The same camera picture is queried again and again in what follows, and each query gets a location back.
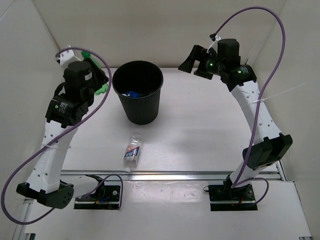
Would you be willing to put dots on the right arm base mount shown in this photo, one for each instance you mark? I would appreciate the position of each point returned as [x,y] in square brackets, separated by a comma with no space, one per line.
[223,200]

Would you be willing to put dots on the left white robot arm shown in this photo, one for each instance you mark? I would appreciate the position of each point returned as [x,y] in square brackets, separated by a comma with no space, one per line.
[70,103]

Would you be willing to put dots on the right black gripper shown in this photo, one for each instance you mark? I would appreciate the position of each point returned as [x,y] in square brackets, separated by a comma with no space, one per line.
[200,54]

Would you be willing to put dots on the green plastic soda bottle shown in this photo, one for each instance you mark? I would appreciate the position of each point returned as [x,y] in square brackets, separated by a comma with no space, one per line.
[100,85]

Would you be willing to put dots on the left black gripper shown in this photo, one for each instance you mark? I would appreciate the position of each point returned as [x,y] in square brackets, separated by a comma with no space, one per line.
[101,78]

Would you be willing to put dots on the black ribbed plastic bin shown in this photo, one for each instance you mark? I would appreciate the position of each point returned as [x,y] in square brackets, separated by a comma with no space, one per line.
[138,85]

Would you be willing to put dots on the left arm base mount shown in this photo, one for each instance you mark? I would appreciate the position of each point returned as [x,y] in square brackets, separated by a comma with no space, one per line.
[106,194]

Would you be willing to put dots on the clear bottle white blue label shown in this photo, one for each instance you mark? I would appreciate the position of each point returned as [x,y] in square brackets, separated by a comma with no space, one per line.
[132,153]

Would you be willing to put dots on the aluminium rail frame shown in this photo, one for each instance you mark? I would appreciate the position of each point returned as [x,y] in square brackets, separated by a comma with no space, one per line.
[196,140]

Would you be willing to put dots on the white zip tie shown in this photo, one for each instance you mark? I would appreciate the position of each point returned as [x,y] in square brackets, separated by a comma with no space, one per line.
[275,95]

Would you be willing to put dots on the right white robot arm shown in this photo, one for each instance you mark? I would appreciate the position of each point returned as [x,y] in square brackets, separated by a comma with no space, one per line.
[267,144]

